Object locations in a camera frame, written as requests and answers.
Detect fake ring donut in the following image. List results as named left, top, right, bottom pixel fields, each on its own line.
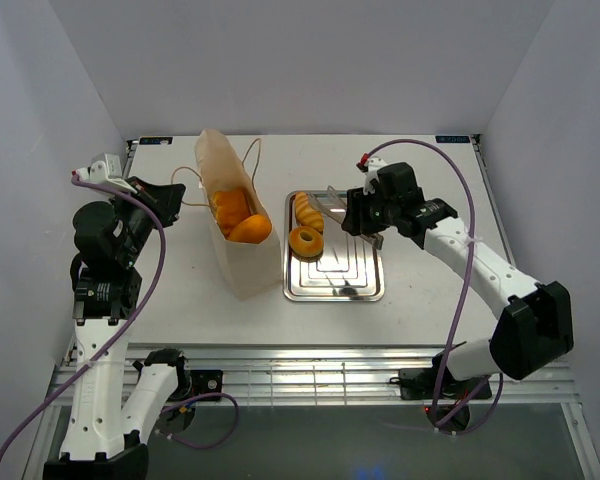
left=288, top=226, right=324, bottom=258

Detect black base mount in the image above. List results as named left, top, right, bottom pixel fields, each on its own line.
left=388, top=367, right=481, bottom=400
left=187, top=369, right=224, bottom=402

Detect metal tongs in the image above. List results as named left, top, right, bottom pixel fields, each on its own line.
left=308, top=185, right=384, bottom=250

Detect aluminium frame rail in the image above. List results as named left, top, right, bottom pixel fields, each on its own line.
left=43, top=344, right=581, bottom=407

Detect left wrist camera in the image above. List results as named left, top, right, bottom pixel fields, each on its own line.
left=72, top=153, right=136, bottom=194

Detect brown paper bag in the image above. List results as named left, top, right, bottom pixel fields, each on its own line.
left=171, top=129, right=282, bottom=300

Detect right blue label sticker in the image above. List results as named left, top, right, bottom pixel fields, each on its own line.
left=435, top=135, right=471, bottom=144

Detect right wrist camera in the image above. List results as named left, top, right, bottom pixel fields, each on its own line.
left=356, top=154, right=388, bottom=195

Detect purple cable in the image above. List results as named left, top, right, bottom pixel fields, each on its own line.
left=359, top=138, right=505, bottom=436
left=0, top=172, right=240, bottom=480

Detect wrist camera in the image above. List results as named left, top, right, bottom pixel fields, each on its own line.
left=356, top=154, right=388, bottom=195
left=72, top=153, right=136, bottom=194

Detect long fake baguette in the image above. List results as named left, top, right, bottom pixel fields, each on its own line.
left=211, top=187, right=251, bottom=238

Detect small fake croissant roll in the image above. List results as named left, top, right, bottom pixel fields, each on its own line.
left=294, top=191, right=324, bottom=234

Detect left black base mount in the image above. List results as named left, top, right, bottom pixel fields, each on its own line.
left=187, top=369, right=224, bottom=402

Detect fake sesame round bread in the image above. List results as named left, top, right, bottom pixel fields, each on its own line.
left=227, top=214, right=272, bottom=244

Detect left blue label sticker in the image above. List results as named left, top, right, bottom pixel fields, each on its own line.
left=138, top=136, right=173, bottom=145

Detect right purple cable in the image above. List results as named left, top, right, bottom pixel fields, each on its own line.
left=359, top=138, right=505, bottom=436

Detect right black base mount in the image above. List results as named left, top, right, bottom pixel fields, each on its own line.
left=388, top=367, right=481, bottom=400

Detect blue label sticker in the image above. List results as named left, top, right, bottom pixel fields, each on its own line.
left=435, top=135, right=471, bottom=144
left=138, top=136, right=173, bottom=145

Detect metal tray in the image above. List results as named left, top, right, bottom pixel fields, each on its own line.
left=283, top=192, right=384, bottom=302

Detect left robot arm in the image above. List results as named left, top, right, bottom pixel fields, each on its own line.
left=43, top=177, right=192, bottom=479

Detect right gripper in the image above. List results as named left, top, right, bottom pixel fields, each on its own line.
left=341, top=184, right=399, bottom=237

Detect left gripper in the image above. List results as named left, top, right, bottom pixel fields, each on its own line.
left=109, top=176, right=186, bottom=266

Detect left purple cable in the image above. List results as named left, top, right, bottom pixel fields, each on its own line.
left=0, top=172, right=240, bottom=480

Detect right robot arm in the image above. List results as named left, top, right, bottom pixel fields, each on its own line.
left=342, top=158, right=574, bottom=397

